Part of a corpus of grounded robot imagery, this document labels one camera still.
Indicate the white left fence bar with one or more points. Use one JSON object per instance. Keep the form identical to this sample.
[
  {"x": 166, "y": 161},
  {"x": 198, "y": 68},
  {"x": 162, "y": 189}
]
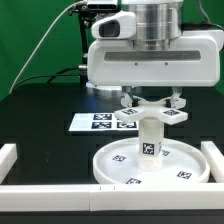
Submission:
[{"x": 8, "y": 156}]

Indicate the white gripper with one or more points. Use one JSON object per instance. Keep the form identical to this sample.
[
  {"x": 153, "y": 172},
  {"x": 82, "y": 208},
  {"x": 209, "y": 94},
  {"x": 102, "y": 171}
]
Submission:
[{"x": 191, "y": 60}]

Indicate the white front fence bar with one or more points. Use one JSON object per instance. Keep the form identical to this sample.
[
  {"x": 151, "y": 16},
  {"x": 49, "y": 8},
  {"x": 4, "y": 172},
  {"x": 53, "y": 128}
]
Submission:
[{"x": 95, "y": 197}]

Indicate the white fence bar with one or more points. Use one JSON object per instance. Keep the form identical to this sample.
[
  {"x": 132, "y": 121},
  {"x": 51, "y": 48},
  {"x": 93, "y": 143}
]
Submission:
[
  {"x": 215, "y": 159},
  {"x": 8, "y": 156},
  {"x": 95, "y": 197}
]

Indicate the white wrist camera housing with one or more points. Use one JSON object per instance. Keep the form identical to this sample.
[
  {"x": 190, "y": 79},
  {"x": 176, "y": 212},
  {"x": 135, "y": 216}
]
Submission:
[{"x": 122, "y": 25}]

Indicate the white marker sheet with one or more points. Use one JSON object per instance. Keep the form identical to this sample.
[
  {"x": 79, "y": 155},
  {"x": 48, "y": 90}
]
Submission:
[{"x": 83, "y": 122}]

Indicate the white round table top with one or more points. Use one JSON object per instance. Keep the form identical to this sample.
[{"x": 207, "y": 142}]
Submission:
[{"x": 117, "y": 163}]

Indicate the white cross-shaped table base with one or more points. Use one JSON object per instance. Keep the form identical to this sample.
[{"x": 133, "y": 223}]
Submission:
[{"x": 164, "y": 114}]

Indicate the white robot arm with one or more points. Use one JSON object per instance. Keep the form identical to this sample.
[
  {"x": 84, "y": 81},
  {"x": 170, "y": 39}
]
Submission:
[{"x": 144, "y": 45}]

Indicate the white right fence bar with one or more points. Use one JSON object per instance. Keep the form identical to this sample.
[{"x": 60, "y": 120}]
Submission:
[{"x": 215, "y": 159}]

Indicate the black camera stand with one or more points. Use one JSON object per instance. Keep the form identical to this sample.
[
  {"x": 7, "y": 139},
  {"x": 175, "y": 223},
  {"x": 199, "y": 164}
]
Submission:
[{"x": 88, "y": 11}]

